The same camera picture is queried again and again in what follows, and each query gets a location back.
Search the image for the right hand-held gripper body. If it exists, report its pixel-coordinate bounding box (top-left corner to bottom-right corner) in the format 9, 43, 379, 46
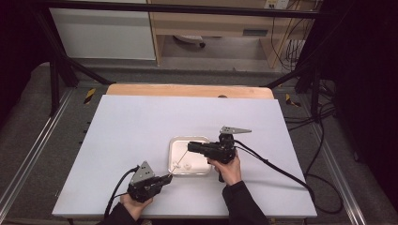
204, 126, 253, 166

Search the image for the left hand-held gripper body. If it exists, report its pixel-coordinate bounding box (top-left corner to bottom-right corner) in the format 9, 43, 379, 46
127, 160, 162, 203

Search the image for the white square tray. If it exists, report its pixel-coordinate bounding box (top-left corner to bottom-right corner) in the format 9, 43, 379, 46
167, 135, 214, 176

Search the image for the person's left hand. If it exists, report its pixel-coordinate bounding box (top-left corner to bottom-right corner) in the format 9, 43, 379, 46
120, 194, 154, 221

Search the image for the person's right hand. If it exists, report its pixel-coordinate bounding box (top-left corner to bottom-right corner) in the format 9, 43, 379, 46
207, 153, 243, 188

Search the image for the light wooden table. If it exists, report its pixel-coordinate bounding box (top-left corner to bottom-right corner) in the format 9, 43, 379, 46
105, 82, 275, 100

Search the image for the yellow black tape strip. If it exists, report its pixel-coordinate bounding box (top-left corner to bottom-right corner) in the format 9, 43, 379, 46
83, 87, 97, 105
284, 93, 302, 108

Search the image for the white chair base with caster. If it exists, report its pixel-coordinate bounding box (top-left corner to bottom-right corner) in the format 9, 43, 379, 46
173, 34, 207, 49

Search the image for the black metal stand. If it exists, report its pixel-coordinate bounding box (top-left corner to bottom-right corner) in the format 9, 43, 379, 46
266, 18, 327, 118
31, 12, 116, 117

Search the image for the light wooden desk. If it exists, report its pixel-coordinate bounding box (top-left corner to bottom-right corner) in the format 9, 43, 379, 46
145, 0, 317, 69

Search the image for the white cabinet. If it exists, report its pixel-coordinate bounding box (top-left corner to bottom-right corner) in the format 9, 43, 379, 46
49, 7, 157, 61

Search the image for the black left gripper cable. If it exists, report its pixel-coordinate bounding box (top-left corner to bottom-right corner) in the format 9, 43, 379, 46
103, 165, 141, 219

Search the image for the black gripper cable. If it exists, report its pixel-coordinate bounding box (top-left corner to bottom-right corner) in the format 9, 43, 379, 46
103, 165, 141, 219
234, 139, 344, 216

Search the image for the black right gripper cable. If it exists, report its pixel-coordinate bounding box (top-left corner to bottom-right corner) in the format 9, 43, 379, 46
234, 139, 344, 216

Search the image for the black floor cable bundle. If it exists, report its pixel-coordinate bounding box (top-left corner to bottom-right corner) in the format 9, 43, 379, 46
283, 79, 338, 133

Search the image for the aluminium floor rail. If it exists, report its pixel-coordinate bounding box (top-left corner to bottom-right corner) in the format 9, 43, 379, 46
0, 88, 75, 215
311, 123, 368, 225

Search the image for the hanging black cable bundle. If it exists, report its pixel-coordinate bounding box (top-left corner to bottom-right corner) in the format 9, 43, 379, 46
270, 8, 308, 72

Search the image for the black metal frame bar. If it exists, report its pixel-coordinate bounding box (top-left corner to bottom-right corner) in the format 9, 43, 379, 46
31, 1, 323, 20

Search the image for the white wall power outlet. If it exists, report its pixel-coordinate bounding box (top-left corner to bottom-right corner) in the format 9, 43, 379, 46
264, 0, 291, 10

